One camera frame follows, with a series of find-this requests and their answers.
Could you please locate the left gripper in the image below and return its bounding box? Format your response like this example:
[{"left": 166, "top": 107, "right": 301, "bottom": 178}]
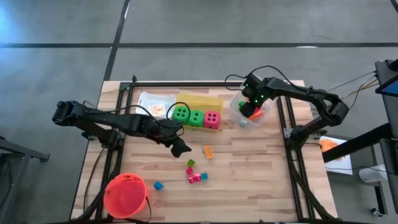
[{"left": 149, "top": 121, "right": 192, "bottom": 159}]

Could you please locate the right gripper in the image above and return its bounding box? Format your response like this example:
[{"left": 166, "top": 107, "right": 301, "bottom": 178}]
[{"left": 239, "top": 76, "right": 271, "bottom": 118}]

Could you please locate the clear plastic container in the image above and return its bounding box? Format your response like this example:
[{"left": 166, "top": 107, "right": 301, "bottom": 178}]
[{"left": 229, "top": 90, "right": 277, "bottom": 130}]

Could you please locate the green foam die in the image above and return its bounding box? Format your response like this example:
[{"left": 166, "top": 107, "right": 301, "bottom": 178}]
[
  {"left": 188, "top": 110, "right": 205, "bottom": 128},
  {"left": 172, "top": 105, "right": 191, "bottom": 124}
]

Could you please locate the red foam die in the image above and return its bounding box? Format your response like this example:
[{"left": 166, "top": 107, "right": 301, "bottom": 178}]
[{"left": 203, "top": 110, "right": 221, "bottom": 130}]

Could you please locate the orange playing card box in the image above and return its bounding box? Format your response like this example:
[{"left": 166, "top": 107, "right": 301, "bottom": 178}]
[{"left": 150, "top": 104, "right": 165, "bottom": 116}]

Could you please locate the yellow long toy brick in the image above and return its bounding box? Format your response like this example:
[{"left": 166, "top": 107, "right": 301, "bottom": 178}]
[{"left": 203, "top": 145, "right": 215, "bottom": 160}]

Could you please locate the yellow plastic bin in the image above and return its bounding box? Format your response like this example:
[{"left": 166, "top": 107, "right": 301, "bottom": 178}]
[{"left": 175, "top": 92, "right": 224, "bottom": 133}]

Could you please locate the orange pumpkin face bucket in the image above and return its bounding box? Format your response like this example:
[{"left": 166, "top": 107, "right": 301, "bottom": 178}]
[{"left": 103, "top": 172, "right": 152, "bottom": 222}]

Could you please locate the small orange object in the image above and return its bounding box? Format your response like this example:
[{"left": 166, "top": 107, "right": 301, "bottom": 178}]
[{"left": 320, "top": 139, "right": 339, "bottom": 154}]

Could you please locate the white paper sheet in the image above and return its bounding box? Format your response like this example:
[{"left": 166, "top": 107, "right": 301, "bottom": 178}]
[{"left": 319, "top": 136, "right": 354, "bottom": 176}]

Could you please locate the black diagonal beam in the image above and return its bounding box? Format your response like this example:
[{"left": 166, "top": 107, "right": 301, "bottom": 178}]
[{"left": 322, "top": 123, "right": 393, "bottom": 163}]

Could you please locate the black equipment cart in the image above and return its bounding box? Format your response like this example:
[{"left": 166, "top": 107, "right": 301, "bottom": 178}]
[{"left": 374, "top": 58, "right": 398, "bottom": 215}]

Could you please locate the grey metal stand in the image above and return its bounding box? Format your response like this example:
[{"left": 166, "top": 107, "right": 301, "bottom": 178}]
[{"left": 0, "top": 134, "right": 50, "bottom": 223}]

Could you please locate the blue lit screen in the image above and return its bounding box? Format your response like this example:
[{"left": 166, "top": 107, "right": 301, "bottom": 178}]
[{"left": 375, "top": 77, "right": 398, "bottom": 98}]

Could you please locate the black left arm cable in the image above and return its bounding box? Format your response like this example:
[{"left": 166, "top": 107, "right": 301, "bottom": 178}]
[{"left": 82, "top": 100, "right": 193, "bottom": 138}]

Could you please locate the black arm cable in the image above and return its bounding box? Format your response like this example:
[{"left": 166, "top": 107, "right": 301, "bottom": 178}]
[
  {"left": 223, "top": 65, "right": 293, "bottom": 94},
  {"left": 82, "top": 100, "right": 193, "bottom": 138}
]

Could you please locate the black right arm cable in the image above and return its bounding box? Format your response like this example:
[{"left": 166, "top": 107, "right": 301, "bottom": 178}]
[{"left": 223, "top": 65, "right": 293, "bottom": 94}]

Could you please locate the black aluminium rig frame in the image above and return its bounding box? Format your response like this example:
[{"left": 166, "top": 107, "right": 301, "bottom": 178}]
[{"left": 74, "top": 74, "right": 336, "bottom": 224}]

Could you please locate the bundle of thin wires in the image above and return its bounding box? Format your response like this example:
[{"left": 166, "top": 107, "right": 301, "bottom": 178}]
[{"left": 325, "top": 70, "right": 379, "bottom": 110}]

